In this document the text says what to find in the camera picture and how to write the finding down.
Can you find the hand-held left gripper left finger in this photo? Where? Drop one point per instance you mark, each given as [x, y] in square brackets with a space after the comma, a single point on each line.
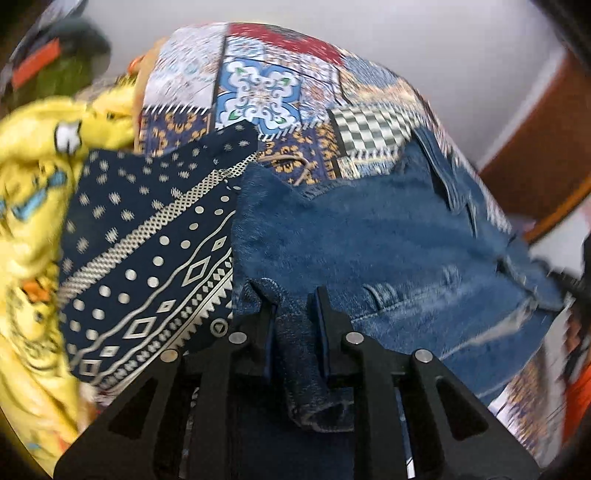
[263, 323]

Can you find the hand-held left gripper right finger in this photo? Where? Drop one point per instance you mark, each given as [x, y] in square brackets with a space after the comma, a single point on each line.
[323, 323]

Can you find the blue denim jacket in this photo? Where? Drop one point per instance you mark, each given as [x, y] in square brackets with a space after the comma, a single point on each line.
[369, 240]

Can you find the orange cloth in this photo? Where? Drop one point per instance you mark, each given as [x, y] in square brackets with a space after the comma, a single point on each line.
[577, 387]

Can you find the navy patterned cloth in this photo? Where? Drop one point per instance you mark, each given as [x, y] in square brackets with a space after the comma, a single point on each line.
[138, 258]

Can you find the patchwork bed sheet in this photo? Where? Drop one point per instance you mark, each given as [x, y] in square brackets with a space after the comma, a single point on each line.
[258, 92]

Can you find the yellow cartoon blanket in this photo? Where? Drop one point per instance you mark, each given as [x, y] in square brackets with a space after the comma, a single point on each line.
[32, 184]

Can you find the green patterned cloth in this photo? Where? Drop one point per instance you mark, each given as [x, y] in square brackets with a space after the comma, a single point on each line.
[69, 76]

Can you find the dark grey round object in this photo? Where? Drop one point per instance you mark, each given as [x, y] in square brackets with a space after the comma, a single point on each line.
[87, 39]

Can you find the orange box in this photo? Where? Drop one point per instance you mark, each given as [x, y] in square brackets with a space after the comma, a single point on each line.
[37, 64]

